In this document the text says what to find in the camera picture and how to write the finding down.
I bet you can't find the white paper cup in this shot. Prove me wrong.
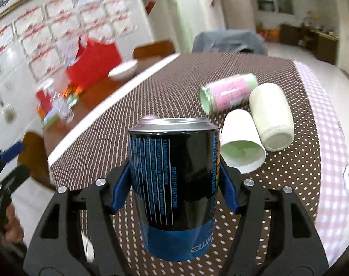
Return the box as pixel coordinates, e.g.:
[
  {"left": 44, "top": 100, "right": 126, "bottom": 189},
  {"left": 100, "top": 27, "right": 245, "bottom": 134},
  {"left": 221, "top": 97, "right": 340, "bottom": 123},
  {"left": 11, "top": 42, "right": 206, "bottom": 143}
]
[{"left": 221, "top": 109, "right": 267, "bottom": 174}]

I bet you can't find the white refrigerator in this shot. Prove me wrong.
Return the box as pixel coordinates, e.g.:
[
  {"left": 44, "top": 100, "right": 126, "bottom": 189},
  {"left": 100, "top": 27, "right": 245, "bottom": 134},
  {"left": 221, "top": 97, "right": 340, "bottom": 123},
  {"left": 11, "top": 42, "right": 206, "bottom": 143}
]
[{"left": 221, "top": 0, "right": 256, "bottom": 31}]

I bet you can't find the person's left hand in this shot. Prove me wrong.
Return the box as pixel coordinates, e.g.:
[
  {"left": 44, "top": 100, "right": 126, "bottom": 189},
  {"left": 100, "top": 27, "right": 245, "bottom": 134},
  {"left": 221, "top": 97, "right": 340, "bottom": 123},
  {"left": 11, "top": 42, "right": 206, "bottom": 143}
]
[{"left": 1, "top": 204, "right": 26, "bottom": 243}]

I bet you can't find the group of wall paper sheets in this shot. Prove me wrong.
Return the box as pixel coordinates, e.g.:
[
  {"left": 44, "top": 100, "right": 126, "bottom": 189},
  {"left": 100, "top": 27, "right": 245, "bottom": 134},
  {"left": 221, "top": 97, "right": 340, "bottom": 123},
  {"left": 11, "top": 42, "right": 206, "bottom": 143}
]
[{"left": 0, "top": 0, "right": 138, "bottom": 82}]

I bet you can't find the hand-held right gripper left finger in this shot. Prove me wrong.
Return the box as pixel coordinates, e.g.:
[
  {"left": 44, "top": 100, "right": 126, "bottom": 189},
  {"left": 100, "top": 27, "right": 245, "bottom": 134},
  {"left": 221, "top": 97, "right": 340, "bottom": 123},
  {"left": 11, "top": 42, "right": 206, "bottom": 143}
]
[{"left": 23, "top": 160, "right": 135, "bottom": 276}]

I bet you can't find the pink checked cloth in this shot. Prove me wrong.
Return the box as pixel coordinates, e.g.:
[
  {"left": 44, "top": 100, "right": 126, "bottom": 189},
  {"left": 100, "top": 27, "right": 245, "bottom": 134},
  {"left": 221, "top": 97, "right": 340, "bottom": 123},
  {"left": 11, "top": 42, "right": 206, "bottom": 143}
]
[{"left": 294, "top": 60, "right": 349, "bottom": 265}]

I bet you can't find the black and blue can cup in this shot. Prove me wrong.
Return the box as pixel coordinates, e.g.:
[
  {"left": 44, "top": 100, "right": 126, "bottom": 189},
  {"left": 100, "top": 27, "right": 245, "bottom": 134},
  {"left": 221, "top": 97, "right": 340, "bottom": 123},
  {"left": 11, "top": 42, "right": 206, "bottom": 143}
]
[{"left": 128, "top": 118, "right": 222, "bottom": 262}]

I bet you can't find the wooden chair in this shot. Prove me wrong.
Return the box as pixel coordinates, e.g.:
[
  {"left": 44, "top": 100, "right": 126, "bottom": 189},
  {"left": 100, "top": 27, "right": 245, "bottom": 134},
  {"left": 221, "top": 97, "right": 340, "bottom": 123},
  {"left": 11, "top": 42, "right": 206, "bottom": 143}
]
[
  {"left": 17, "top": 132, "right": 58, "bottom": 191},
  {"left": 133, "top": 40, "right": 176, "bottom": 59}
]

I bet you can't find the red paper bag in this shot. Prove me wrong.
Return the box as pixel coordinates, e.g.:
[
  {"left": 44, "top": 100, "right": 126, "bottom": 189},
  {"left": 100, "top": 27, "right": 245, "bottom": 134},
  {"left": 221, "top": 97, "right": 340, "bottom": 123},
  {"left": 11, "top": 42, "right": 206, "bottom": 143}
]
[{"left": 67, "top": 34, "right": 123, "bottom": 91}]

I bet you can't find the grey cloth on chair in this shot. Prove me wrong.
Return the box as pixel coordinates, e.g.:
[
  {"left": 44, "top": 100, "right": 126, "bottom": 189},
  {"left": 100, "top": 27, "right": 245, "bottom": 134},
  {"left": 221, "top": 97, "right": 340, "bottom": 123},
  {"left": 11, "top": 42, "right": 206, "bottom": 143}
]
[{"left": 192, "top": 29, "right": 268, "bottom": 56}]

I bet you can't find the cream cup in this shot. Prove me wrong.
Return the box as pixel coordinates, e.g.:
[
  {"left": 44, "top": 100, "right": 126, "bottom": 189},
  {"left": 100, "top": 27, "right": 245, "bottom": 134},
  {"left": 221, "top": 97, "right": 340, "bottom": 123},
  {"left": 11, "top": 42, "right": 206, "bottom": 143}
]
[{"left": 249, "top": 83, "right": 295, "bottom": 152}]

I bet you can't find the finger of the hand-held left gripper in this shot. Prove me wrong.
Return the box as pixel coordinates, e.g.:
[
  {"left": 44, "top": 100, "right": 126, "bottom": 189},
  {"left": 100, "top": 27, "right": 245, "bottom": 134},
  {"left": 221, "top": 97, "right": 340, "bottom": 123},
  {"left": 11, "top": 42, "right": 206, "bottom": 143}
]
[
  {"left": 0, "top": 141, "right": 26, "bottom": 173},
  {"left": 0, "top": 164, "right": 31, "bottom": 200}
]

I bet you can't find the pink and green cup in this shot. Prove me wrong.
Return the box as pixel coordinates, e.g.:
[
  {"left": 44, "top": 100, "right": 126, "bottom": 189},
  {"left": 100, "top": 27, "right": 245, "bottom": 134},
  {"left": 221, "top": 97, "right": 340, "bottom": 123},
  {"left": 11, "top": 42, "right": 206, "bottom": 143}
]
[{"left": 199, "top": 73, "right": 259, "bottom": 115}]

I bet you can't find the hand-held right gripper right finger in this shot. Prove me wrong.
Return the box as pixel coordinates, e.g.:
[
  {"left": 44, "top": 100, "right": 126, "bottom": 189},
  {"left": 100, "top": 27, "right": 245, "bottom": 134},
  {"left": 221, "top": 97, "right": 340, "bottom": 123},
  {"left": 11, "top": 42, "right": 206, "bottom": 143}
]
[{"left": 218, "top": 161, "right": 330, "bottom": 276}]

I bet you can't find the white bowl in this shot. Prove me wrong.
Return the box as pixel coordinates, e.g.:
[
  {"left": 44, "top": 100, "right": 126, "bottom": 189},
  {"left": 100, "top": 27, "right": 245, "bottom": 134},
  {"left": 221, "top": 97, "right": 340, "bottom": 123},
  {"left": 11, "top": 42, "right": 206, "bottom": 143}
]
[{"left": 108, "top": 59, "right": 138, "bottom": 79}]

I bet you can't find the dark wooden cabinet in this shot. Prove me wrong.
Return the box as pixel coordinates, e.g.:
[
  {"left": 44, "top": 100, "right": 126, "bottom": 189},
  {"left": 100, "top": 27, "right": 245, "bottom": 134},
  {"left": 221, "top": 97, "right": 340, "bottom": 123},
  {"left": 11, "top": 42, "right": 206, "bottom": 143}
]
[{"left": 279, "top": 23, "right": 340, "bottom": 65}]

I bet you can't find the brown dotted tablecloth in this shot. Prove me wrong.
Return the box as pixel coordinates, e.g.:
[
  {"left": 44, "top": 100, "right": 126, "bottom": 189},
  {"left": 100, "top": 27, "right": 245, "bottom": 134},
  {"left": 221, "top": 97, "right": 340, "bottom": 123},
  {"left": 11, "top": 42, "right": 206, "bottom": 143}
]
[{"left": 48, "top": 52, "right": 322, "bottom": 276}]

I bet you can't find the colourful snack packet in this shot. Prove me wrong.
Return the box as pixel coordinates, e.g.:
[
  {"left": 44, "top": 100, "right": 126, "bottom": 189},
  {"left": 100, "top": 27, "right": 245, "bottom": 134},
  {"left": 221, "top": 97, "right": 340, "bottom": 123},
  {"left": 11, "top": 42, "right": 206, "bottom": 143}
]
[{"left": 36, "top": 82, "right": 80, "bottom": 128}]

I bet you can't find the wooden table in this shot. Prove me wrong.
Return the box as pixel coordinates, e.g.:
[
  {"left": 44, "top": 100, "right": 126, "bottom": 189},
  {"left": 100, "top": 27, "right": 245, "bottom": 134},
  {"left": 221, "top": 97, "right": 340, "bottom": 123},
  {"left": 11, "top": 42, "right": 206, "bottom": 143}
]
[{"left": 42, "top": 55, "right": 176, "bottom": 156}]

